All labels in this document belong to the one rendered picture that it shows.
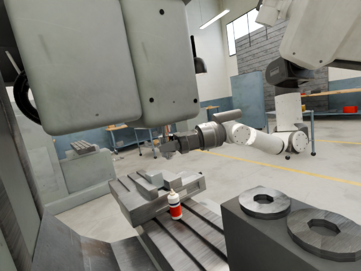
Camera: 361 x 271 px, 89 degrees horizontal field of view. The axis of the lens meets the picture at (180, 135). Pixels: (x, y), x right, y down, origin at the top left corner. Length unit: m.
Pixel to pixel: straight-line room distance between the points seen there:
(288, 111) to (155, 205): 0.62
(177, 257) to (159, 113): 0.39
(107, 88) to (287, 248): 0.40
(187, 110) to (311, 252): 0.37
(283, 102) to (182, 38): 0.47
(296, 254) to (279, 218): 0.07
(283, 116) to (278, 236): 0.55
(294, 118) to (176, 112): 0.49
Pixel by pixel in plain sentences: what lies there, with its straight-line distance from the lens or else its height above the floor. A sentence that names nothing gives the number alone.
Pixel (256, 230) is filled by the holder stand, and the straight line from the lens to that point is 0.35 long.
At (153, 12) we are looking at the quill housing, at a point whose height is 1.58.
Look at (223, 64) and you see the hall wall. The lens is 10.46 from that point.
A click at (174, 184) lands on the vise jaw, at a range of 0.75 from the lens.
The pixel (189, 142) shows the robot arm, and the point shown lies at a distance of 0.56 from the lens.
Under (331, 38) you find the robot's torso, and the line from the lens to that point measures 0.68.
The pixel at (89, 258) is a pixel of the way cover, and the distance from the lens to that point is 0.68.
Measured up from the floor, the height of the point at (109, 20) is 1.54.
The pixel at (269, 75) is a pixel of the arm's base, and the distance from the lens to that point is 0.85.
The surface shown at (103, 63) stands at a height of 1.46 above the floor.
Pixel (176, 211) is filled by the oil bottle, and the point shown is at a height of 0.99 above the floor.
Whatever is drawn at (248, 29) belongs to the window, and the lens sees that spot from 9.73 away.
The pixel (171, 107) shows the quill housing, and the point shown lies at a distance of 0.47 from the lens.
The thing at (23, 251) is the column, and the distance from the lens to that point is 0.46.
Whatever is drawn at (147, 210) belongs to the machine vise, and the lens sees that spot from 0.73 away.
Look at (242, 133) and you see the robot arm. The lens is 0.60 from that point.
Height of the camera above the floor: 1.36
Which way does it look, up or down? 10 degrees down
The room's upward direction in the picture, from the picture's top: 10 degrees counter-clockwise
